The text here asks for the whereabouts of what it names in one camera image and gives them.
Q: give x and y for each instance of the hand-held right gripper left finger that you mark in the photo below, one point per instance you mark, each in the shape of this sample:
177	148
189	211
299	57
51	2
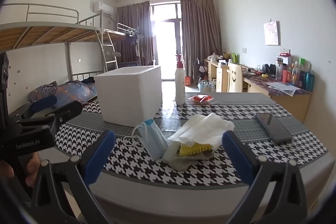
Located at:
101	153

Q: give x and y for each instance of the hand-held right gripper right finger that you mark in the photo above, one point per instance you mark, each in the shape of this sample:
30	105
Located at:
237	158

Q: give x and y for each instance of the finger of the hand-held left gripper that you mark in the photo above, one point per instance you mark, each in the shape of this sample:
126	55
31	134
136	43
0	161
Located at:
67	111
43	102

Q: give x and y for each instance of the yellow foam fruit net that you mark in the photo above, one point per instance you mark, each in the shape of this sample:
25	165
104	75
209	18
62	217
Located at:
193	149

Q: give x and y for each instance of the white paper towel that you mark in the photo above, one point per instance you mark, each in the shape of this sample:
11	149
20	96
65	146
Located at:
202	127

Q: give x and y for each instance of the blue face mask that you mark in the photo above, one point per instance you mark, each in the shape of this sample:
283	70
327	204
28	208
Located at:
155	140

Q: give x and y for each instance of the white foam box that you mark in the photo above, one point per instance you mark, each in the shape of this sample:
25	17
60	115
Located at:
126	98

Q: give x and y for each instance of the person's left hand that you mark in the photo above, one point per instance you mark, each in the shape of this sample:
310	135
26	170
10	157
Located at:
32	169

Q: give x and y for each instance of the blue orange quilt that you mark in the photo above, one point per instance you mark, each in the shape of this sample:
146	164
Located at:
63	92

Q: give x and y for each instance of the dark smartphone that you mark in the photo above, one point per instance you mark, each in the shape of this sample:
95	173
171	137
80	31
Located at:
273	128

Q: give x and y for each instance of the houndstooth tablecloth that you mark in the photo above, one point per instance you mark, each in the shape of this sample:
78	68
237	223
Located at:
236	109

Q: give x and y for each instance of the red snack packet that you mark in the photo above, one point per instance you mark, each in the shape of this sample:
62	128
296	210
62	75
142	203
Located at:
200	99

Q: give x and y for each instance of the metal bunk bed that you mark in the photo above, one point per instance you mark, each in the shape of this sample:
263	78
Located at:
39	32
118	35

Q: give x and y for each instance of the wooden desk with patterned cover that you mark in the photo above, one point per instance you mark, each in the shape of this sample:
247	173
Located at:
288	106

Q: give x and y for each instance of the white carton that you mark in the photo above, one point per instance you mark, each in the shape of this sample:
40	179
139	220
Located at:
214	85

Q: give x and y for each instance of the pale plastic bucket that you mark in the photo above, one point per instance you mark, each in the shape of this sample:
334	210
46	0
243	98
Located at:
204	87

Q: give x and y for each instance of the wooden chair with smiley face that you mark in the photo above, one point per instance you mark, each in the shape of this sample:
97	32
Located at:
235	78

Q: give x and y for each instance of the wooden desk with drawers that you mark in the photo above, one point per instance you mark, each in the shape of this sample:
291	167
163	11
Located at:
221	79

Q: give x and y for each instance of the printed papers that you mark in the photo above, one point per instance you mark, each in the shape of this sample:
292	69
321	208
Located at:
284	88

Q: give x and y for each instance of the white lotion pump bottle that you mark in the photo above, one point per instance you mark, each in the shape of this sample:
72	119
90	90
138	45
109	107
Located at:
180	87

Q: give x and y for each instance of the orange bag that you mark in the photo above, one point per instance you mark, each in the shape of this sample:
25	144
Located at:
187	80

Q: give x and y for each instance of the black headphones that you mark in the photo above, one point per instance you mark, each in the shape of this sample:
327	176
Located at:
269	69

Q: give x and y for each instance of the dark bag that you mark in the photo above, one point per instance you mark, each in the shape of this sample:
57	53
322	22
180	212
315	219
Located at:
199	70

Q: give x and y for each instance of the dark hanging clothes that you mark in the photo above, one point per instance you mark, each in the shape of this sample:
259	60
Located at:
131	39

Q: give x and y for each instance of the row of toiletry bottles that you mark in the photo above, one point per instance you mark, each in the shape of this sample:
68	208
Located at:
294	75

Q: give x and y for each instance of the green paper bag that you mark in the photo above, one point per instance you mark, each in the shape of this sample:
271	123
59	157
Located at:
234	58

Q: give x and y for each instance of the teal tumbler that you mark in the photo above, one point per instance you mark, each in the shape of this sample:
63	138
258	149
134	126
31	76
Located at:
309	82

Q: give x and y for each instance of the white air conditioner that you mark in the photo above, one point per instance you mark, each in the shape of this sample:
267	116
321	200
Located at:
103	8

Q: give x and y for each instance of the brown curtain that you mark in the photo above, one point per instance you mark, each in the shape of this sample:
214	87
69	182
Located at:
199	35
134	19

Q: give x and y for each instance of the glass balcony door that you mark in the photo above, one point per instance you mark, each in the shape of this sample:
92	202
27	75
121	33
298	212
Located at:
165	50

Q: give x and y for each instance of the white wall socket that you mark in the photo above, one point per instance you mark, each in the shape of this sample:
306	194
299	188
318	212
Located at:
285	51

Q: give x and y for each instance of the pink wall picture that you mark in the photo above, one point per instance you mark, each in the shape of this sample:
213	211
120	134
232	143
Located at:
271	33

